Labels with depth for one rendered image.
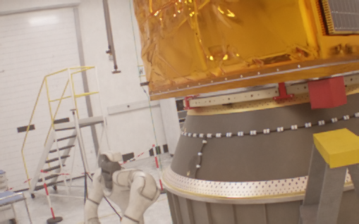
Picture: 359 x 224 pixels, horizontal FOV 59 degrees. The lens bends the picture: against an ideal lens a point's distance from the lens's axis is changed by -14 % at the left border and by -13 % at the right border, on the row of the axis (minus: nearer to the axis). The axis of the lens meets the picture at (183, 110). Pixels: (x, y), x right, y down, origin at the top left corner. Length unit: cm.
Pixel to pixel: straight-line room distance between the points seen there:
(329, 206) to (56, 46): 896
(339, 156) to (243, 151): 101
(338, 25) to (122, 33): 897
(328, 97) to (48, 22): 869
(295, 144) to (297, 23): 67
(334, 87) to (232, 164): 75
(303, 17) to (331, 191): 85
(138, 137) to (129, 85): 148
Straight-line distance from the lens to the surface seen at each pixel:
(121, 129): 1000
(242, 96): 207
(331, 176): 114
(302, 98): 204
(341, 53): 179
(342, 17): 179
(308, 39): 166
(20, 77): 938
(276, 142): 197
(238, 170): 202
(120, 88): 1004
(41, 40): 961
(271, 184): 192
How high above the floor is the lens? 178
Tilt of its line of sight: 3 degrees down
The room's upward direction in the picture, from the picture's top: 10 degrees counter-clockwise
